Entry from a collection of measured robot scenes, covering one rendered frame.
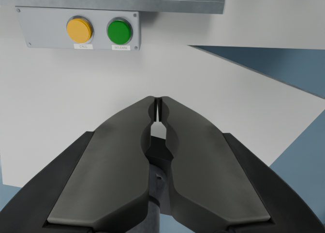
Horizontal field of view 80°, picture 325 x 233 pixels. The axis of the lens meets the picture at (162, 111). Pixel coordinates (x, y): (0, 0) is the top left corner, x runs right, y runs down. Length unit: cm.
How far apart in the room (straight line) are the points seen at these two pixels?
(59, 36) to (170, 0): 21
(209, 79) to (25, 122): 54
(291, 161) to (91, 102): 215
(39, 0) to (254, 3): 42
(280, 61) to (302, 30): 108
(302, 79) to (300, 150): 80
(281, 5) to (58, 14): 46
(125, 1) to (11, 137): 56
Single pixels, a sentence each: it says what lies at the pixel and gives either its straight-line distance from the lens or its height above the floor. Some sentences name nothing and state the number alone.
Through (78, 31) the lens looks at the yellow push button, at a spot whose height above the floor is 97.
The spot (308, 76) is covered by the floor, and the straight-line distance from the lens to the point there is 185.
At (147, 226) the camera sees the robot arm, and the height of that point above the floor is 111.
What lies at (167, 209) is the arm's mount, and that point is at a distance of 79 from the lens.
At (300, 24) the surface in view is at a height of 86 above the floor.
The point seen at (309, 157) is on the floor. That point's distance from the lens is 248.
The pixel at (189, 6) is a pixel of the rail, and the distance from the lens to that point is 38.
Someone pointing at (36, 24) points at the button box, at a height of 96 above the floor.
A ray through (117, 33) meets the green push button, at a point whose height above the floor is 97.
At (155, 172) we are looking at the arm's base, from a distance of 58.
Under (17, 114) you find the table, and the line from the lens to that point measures 70.
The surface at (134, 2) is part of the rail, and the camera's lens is 38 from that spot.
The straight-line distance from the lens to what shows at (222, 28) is 51.
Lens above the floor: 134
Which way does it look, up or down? 57 degrees down
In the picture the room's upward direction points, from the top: 177 degrees clockwise
